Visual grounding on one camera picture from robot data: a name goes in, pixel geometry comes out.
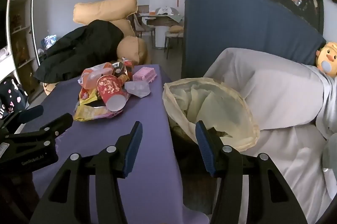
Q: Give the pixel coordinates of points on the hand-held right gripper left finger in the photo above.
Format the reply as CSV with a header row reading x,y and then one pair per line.
x,y
133,150

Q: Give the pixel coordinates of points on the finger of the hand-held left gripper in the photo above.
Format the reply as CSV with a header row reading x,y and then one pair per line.
x,y
31,113
62,121

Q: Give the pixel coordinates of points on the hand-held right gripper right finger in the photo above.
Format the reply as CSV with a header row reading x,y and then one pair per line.
x,y
205,150

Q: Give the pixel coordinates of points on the yellow snack wrapper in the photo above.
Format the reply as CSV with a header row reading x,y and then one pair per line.
x,y
87,113

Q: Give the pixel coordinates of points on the yellowish bin liner bag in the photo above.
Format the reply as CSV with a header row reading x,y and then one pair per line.
x,y
205,97

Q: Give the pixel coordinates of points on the pink plastic bag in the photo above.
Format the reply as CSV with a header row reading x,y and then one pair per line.
x,y
92,76

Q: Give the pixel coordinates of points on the pink cupcake liner pack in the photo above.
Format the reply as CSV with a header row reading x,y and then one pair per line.
x,y
110,89

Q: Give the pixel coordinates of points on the clear plastic wrap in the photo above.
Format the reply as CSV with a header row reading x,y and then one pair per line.
x,y
138,88

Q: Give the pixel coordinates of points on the pink ribbed plastic tray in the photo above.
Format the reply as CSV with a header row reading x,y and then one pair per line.
x,y
144,74

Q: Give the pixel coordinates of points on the dark snack packet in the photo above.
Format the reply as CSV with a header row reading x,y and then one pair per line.
x,y
122,68

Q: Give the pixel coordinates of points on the white trash bin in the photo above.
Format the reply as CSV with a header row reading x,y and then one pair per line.
x,y
276,87

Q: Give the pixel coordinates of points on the black bag with pink print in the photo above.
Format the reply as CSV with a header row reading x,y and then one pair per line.
x,y
10,97

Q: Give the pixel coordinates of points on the tan wooden stool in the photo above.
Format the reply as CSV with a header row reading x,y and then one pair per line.
x,y
50,88

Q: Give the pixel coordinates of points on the purple tablecloth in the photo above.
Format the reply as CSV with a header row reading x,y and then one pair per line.
x,y
150,113

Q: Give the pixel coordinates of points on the small colourful picture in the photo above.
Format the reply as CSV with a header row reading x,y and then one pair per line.
x,y
48,41

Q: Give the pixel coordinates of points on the black jacket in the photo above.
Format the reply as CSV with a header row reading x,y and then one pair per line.
x,y
79,47

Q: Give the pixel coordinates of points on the white shelf unit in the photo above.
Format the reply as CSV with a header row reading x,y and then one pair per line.
x,y
23,16

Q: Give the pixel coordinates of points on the long tan cushion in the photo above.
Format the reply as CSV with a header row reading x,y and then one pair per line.
x,y
105,7

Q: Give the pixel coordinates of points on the dining chair with tan cushion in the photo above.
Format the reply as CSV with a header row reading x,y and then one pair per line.
x,y
173,32

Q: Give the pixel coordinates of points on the grey dining chair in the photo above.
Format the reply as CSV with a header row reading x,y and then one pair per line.
x,y
143,26

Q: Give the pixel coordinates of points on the dark cabinet counter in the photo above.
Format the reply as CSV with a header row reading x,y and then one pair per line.
x,y
237,29

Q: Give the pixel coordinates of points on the wooden dining table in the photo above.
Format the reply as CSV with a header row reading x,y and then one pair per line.
x,y
160,22

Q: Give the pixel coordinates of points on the white panda dome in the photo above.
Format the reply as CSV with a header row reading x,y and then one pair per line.
x,y
164,10

